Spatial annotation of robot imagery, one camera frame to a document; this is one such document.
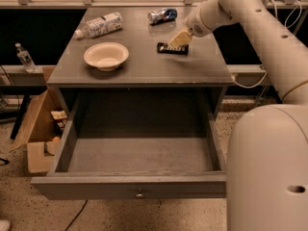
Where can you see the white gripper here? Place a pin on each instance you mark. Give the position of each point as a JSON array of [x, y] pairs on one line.
[[194, 25]]

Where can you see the black rxbar chocolate wrapper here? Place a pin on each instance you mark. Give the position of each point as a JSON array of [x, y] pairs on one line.
[[164, 48]]

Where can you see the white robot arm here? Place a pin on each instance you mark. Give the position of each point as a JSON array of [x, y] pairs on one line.
[[267, 155]]

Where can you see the grey cabinet counter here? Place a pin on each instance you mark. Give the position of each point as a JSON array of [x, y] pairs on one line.
[[203, 67]]

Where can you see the grey open top drawer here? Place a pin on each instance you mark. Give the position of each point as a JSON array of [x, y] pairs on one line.
[[162, 142]]

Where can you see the metal drawer knob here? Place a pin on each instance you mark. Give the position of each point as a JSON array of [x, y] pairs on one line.
[[139, 194]]

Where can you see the crushed silver blue can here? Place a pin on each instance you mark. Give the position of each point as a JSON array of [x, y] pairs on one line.
[[162, 16]]

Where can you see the lying clear water bottle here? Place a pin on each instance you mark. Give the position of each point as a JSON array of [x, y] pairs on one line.
[[100, 26]]

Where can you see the white paper bowl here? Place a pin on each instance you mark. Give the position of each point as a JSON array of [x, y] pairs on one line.
[[106, 56]]

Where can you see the snack box in cardboard box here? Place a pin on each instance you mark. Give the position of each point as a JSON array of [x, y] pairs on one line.
[[60, 119]]

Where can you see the standing small water bottle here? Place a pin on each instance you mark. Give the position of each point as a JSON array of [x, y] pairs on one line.
[[25, 58]]

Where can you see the open cardboard box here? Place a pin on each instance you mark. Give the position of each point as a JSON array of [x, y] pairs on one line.
[[38, 132]]

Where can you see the white shoe tip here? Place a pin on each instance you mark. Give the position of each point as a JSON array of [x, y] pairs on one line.
[[5, 225]]

